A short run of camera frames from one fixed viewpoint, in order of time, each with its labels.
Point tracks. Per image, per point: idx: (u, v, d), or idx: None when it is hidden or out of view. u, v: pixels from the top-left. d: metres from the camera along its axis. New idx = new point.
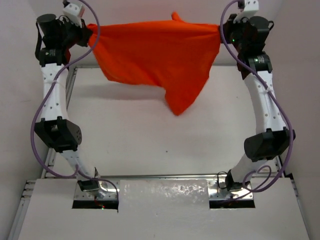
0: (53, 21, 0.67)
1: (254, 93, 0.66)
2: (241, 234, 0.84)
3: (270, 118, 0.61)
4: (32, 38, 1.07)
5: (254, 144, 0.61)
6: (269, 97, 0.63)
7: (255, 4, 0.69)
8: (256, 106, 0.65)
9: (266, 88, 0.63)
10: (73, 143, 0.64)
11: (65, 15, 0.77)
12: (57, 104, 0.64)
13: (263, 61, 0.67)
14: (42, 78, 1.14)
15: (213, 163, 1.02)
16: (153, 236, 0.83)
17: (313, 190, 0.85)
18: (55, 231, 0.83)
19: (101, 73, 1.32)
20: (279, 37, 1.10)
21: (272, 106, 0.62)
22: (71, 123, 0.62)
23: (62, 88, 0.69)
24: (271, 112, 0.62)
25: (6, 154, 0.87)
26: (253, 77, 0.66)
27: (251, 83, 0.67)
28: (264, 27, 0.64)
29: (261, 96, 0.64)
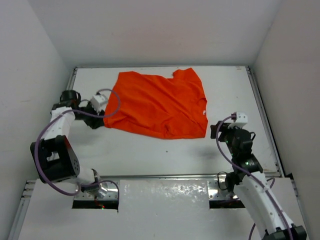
0: (72, 91, 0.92)
1: (252, 192, 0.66)
2: (242, 233, 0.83)
3: (275, 217, 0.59)
4: (34, 42, 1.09)
5: None
6: (268, 196, 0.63)
7: (244, 119, 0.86)
8: (257, 203, 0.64)
9: (263, 187, 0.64)
10: (70, 174, 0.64)
11: (92, 100, 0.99)
12: (59, 128, 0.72)
13: (253, 164, 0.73)
14: (43, 81, 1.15)
15: (212, 164, 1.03)
16: (153, 236, 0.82)
17: (314, 191, 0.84)
18: (54, 232, 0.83)
19: (101, 75, 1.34)
20: (277, 40, 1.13)
21: (274, 205, 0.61)
22: (70, 147, 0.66)
23: (67, 123, 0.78)
24: (276, 211, 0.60)
25: (5, 154, 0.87)
26: (248, 178, 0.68)
27: (248, 184, 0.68)
28: (246, 140, 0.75)
29: (261, 194, 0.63)
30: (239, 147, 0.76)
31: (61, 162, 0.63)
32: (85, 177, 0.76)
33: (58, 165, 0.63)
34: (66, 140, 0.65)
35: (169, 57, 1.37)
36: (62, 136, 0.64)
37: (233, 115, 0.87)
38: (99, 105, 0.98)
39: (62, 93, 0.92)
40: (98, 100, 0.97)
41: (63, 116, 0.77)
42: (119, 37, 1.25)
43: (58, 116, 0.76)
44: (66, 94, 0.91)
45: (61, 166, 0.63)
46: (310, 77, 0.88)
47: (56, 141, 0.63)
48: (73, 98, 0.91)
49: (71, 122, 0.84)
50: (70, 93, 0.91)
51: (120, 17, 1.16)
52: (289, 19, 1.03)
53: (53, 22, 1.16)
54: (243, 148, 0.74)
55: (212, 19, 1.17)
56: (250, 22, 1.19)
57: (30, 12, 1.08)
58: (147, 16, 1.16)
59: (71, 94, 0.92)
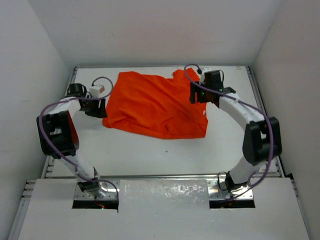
0: (79, 83, 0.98)
1: (227, 107, 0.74)
2: (241, 233, 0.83)
3: (249, 115, 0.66)
4: (34, 42, 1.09)
5: (248, 140, 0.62)
6: (240, 104, 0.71)
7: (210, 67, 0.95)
8: (234, 114, 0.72)
9: (234, 99, 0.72)
10: (71, 149, 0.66)
11: (91, 90, 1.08)
12: (65, 107, 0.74)
13: (227, 89, 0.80)
14: (43, 81, 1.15)
15: (212, 164, 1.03)
16: (153, 236, 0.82)
17: (314, 190, 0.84)
18: (54, 232, 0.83)
19: (101, 75, 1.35)
20: (277, 40, 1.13)
21: (247, 109, 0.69)
22: (72, 122, 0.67)
23: (73, 105, 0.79)
24: (249, 112, 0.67)
25: (5, 155, 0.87)
26: (222, 99, 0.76)
27: (223, 104, 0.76)
28: (215, 71, 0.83)
29: (234, 104, 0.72)
30: (211, 81, 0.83)
31: (63, 135, 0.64)
32: (85, 167, 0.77)
33: (60, 138, 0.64)
34: (68, 115, 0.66)
35: (169, 56, 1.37)
36: (65, 111, 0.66)
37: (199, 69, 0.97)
38: (98, 92, 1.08)
39: (69, 86, 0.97)
40: (97, 88, 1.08)
41: (71, 100, 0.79)
42: (119, 37, 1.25)
43: (66, 100, 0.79)
44: (73, 87, 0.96)
45: (63, 139, 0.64)
46: (310, 77, 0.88)
47: (60, 115, 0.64)
48: (79, 91, 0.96)
49: (78, 109, 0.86)
50: (77, 86, 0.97)
51: (120, 17, 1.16)
52: (289, 19, 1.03)
53: (53, 22, 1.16)
54: (214, 79, 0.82)
55: (212, 19, 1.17)
56: (250, 22, 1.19)
57: (30, 12, 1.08)
58: (147, 16, 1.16)
59: (77, 87, 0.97)
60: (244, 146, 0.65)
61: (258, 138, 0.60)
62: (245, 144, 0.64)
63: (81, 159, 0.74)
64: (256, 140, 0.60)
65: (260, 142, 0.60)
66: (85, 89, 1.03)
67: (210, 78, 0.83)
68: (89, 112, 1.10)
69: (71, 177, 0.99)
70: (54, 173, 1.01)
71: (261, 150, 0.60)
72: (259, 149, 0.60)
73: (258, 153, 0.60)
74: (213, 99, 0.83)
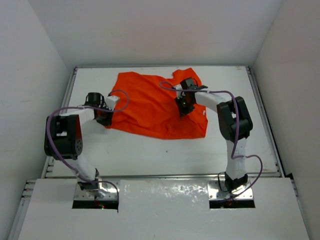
0: (97, 93, 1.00)
1: (204, 101, 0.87)
2: (241, 233, 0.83)
3: (219, 100, 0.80)
4: (34, 42, 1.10)
5: (221, 120, 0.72)
6: (211, 93, 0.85)
7: None
8: (210, 104, 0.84)
9: (206, 91, 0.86)
10: (72, 153, 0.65)
11: (107, 100, 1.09)
12: (77, 113, 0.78)
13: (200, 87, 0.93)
14: (43, 81, 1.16)
15: (213, 164, 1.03)
16: (153, 236, 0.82)
17: (313, 191, 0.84)
18: (54, 232, 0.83)
19: (101, 75, 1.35)
20: (277, 40, 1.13)
21: (217, 97, 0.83)
22: (79, 128, 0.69)
23: (84, 115, 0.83)
24: (218, 98, 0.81)
25: (5, 155, 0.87)
26: (197, 94, 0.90)
27: (200, 98, 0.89)
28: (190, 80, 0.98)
29: (206, 95, 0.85)
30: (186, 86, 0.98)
31: (67, 138, 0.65)
32: (86, 169, 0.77)
33: (64, 140, 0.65)
34: (77, 121, 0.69)
35: (169, 56, 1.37)
36: (75, 116, 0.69)
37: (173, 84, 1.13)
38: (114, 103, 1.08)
39: (88, 94, 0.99)
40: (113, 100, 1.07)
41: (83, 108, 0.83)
42: (119, 37, 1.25)
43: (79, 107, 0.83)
44: (92, 95, 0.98)
45: (67, 142, 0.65)
46: (309, 77, 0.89)
47: (69, 118, 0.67)
48: (97, 101, 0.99)
49: (88, 119, 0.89)
50: (95, 95, 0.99)
51: (120, 17, 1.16)
52: (290, 19, 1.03)
53: (53, 22, 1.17)
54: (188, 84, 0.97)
55: (212, 19, 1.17)
56: (250, 22, 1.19)
57: (30, 12, 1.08)
58: (147, 17, 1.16)
59: (96, 96, 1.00)
60: (222, 127, 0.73)
61: (227, 115, 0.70)
62: (221, 125, 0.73)
63: (82, 161, 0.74)
64: (227, 117, 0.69)
65: (230, 118, 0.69)
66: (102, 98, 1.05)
67: (186, 86, 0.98)
68: (100, 121, 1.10)
69: (71, 178, 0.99)
70: (54, 173, 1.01)
71: (232, 125, 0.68)
72: (230, 124, 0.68)
73: (230, 128, 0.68)
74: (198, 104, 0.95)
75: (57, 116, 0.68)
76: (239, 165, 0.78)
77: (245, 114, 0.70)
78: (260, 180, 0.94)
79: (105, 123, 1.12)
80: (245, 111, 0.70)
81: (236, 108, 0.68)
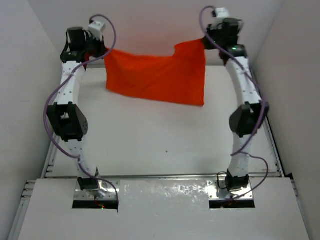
0: (79, 29, 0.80)
1: (234, 75, 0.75)
2: (241, 233, 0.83)
3: (247, 94, 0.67)
4: (35, 42, 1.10)
5: (237, 115, 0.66)
6: (245, 77, 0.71)
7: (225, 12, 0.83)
8: (236, 87, 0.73)
9: (242, 69, 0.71)
10: (79, 133, 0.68)
11: (89, 29, 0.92)
12: (70, 92, 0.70)
13: (240, 50, 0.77)
14: (43, 81, 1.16)
15: (213, 163, 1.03)
16: (153, 237, 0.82)
17: (313, 190, 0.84)
18: (54, 232, 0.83)
19: (101, 76, 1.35)
20: (277, 40, 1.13)
21: (250, 84, 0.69)
22: (80, 111, 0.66)
23: (77, 81, 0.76)
24: (248, 91, 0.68)
25: (6, 155, 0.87)
26: (232, 62, 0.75)
27: (231, 67, 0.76)
28: (234, 23, 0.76)
29: (239, 75, 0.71)
30: (227, 32, 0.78)
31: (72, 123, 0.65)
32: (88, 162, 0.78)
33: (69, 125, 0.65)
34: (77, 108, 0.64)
35: None
36: (73, 105, 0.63)
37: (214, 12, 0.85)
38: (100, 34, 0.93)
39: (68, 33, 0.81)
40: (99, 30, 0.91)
41: (74, 75, 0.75)
42: (119, 37, 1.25)
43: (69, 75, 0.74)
44: (73, 32, 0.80)
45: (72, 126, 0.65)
46: (309, 77, 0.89)
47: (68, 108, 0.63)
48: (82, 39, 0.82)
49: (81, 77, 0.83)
50: (78, 31, 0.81)
51: (120, 18, 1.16)
52: (290, 19, 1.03)
53: (54, 22, 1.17)
54: (231, 32, 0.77)
55: (212, 19, 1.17)
56: (250, 22, 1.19)
57: (31, 12, 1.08)
58: (147, 17, 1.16)
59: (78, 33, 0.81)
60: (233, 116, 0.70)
61: (245, 118, 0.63)
62: (234, 115, 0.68)
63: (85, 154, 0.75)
64: (244, 120, 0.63)
65: (244, 121, 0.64)
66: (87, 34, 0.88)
67: (228, 30, 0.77)
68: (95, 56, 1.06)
69: (71, 178, 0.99)
70: (54, 173, 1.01)
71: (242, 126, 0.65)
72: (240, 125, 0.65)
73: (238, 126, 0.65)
74: (222, 55, 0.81)
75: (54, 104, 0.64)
76: (242, 162, 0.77)
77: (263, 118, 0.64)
78: (261, 180, 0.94)
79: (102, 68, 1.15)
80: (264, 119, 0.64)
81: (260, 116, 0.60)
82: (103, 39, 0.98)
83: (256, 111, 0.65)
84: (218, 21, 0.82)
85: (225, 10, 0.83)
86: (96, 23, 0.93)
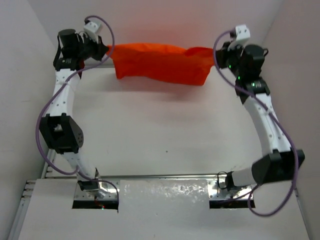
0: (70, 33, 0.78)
1: (255, 116, 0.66)
2: (241, 233, 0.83)
3: (275, 139, 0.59)
4: (34, 41, 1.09)
5: (263, 164, 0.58)
6: (270, 119, 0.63)
7: (246, 33, 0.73)
8: (259, 128, 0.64)
9: (266, 110, 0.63)
10: (74, 146, 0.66)
11: (85, 30, 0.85)
12: (63, 102, 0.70)
13: (261, 85, 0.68)
14: (43, 80, 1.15)
15: (213, 163, 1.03)
16: (153, 236, 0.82)
17: (314, 190, 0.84)
18: (54, 232, 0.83)
19: (101, 75, 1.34)
20: (278, 39, 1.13)
21: (276, 128, 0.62)
22: (74, 122, 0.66)
23: (71, 92, 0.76)
24: (275, 137, 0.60)
25: (6, 155, 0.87)
26: (251, 101, 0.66)
27: (251, 107, 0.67)
28: (257, 55, 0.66)
29: (263, 118, 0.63)
30: (248, 66, 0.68)
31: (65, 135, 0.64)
32: (86, 165, 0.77)
33: (63, 138, 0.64)
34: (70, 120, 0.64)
35: None
36: (66, 117, 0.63)
37: (233, 32, 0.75)
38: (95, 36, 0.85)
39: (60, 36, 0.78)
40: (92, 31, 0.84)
41: (68, 84, 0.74)
42: (118, 37, 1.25)
43: (63, 85, 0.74)
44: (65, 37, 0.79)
45: (66, 138, 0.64)
46: (310, 77, 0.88)
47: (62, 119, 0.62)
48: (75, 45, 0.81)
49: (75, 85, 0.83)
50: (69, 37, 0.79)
51: (120, 17, 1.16)
52: (290, 19, 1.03)
53: (53, 21, 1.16)
54: (253, 66, 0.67)
55: (213, 18, 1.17)
56: (250, 22, 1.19)
57: (30, 12, 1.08)
58: (147, 16, 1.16)
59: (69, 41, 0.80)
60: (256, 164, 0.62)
61: (273, 169, 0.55)
62: (259, 163, 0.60)
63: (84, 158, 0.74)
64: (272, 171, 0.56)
65: (272, 173, 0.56)
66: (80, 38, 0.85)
67: (248, 63, 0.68)
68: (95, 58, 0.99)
69: (71, 178, 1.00)
70: (54, 173, 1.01)
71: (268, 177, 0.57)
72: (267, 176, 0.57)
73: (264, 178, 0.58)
74: (239, 93, 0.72)
75: (47, 116, 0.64)
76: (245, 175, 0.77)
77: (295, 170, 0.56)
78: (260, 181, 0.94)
79: None
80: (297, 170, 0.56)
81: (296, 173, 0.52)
82: (99, 39, 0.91)
83: (286, 160, 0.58)
84: (237, 43, 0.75)
85: (246, 29, 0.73)
86: (91, 24, 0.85)
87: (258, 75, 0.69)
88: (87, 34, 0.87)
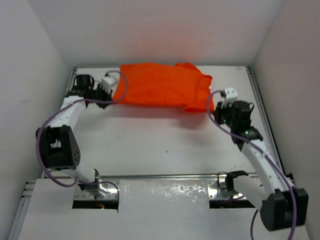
0: (86, 75, 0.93)
1: (252, 160, 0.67)
2: (242, 233, 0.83)
3: (275, 180, 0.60)
4: (34, 42, 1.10)
5: (269, 208, 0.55)
6: (267, 161, 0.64)
7: (233, 93, 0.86)
8: (258, 171, 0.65)
9: (262, 152, 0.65)
10: (70, 164, 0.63)
11: (102, 80, 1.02)
12: (66, 117, 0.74)
13: (253, 133, 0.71)
14: (43, 81, 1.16)
15: (213, 164, 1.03)
16: (153, 236, 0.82)
17: (314, 190, 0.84)
18: (54, 232, 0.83)
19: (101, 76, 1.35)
20: (277, 40, 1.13)
21: (275, 170, 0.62)
22: (73, 136, 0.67)
23: (75, 112, 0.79)
24: (275, 178, 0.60)
25: (6, 154, 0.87)
26: (247, 145, 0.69)
27: (247, 151, 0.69)
28: (245, 108, 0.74)
29: (260, 161, 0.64)
30: (238, 117, 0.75)
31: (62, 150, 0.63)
32: (85, 173, 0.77)
33: (59, 153, 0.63)
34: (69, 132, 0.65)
35: (169, 57, 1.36)
36: (67, 128, 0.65)
37: (222, 92, 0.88)
38: (109, 85, 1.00)
39: (76, 77, 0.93)
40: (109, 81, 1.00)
41: (74, 105, 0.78)
42: (119, 37, 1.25)
43: (68, 105, 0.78)
44: (80, 78, 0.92)
45: (63, 154, 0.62)
46: (309, 77, 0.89)
47: (61, 130, 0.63)
48: (87, 84, 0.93)
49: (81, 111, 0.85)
50: (84, 78, 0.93)
51: (120, 17, 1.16)
52: (290, 19, 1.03)
53: (54, 22, 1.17)
54: (242, 116, 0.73)
55: (212, 18, 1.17)
56: (250, 22, 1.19)
57: (31, 12, 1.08)
58: (147, 17, 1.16)
59: (85, 78, 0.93)
60: (263, 209, 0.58)
61: (280, 210, 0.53)
62: (264, 208, 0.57)
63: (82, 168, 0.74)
64: (279, 213, 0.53)
65: (280, 215, 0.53)
66: (93, 80, 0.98)
67: (239, 115, 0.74)
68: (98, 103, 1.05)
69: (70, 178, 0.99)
70: (54, 173, 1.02)
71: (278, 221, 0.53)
72: (277, 220, 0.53)
73: (274, 223, 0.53)
74: (235, 140, 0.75)
75: (47, 128, 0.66)
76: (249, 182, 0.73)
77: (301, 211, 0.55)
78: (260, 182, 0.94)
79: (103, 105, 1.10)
80: (301, 209, 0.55)
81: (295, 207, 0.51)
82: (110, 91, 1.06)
83: None
84: (227, 101, 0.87)
85: (234, 90, 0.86)
86: (110, 77, 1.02)
87: (249, 125, 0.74)
88: (101, 84, 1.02)
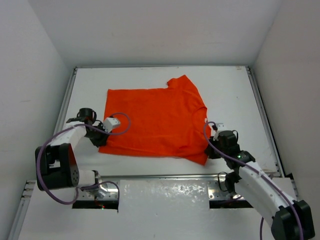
0: (89, 108, 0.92)
1: (250, 182, 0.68)
2: (242, 234, 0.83)
3: (276, 197, 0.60)
4: (34, 41, 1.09)
5: (278, 226, 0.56)
6: (265, 180, 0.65)
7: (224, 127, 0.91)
8: (258, 192, 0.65)
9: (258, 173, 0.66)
10: (68, 185, 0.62)
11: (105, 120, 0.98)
12: (67, 137, 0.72)
13: (246, 155, 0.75)
14: (43, 81, 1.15)
15: (213, 164, 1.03)
16: (153, 236, 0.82)
17: (313, 190, 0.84)
18: (54, 232, 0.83)
19: (101, 75, 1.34)
20: (278, 40, 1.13)
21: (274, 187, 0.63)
22: (73, 155, 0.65)
23: (76, 134, 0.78)
24: (276, 194, 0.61)
25: (5, 154, 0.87)
26: (243, 168, 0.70)
27: (243, 174, 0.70)
28: (230, 135, 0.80)
29: (258, 180, 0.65)
30: (226, 144, 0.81)
31: (61, 170, 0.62)
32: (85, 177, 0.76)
33: (57, 173, 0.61)
34: (69, 149, 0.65)
35: (169, 56, 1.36)
36: (67, 145, 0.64)
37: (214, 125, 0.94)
38: (110, 126, 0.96)
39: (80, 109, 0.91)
40: (111, 122, 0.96)
41: (75, 127, 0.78)
42: (119, 37, 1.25)
43: (70, 127, 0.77)
44: (83, 110, 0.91)
45: (61, 174, 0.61)
46: (310, 78, 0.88)
47: (61, 148, 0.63)
48: (89, 116, 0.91)
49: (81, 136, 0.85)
50: (87, 110, 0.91)
51: (120, 17, 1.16)
52: (290, 19, 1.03)
53: (53, 22, 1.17)
54: (230, 143, 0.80)
55: (212, 18, 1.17)
56: (250, 22, 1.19)
57: (30, 12, 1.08)
58: (147, 17, 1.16)
59: (88, 111, 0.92)
60: (273, 228, 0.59)
61: (288, 226, 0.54)
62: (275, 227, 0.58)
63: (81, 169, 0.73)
64: (288, 229, 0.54)
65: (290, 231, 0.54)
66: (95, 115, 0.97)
67: (227, 142, 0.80)
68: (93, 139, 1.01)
69: None
70: None
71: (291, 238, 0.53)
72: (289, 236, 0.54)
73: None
74: (231, 165, 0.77)
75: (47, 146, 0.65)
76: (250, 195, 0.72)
77: (309, 223, 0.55)
78: None
79: (96, 144, 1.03)
80: (309, 221, 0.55)
81: (298, 220, 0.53)
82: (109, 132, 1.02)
83: None
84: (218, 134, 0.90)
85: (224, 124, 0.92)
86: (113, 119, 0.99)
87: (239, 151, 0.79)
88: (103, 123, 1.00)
